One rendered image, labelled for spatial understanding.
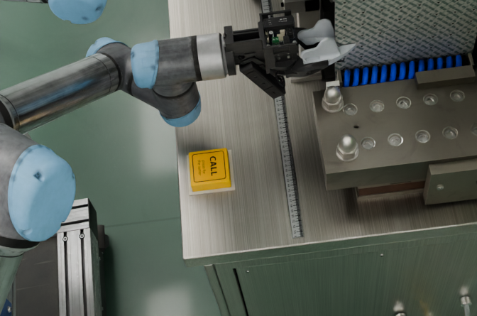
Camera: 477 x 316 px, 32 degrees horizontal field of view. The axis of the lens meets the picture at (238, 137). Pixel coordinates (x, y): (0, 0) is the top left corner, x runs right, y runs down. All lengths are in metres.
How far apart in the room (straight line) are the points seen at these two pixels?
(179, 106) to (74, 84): 0.18
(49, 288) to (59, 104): 0.97
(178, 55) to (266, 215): 0.32
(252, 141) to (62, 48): 1.48
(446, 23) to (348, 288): 0.57
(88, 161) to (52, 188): 1.50
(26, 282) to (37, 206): 1.16
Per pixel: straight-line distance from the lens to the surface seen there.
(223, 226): 1.47
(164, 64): 1.36
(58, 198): 1.17
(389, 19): 1.37
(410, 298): 1.78
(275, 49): 1.35
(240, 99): 1.59
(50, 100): 1.35
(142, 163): 2.60
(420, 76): 1.43
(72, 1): 1.14
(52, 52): 2.92
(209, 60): 1.35
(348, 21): 1.36
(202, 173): 1.49
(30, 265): 2.31
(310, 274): 1.58
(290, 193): 1.48
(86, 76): 1.42
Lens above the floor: 2.22
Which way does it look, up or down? 59 degrees down
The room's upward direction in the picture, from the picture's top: 11 degrees counter-clockwise
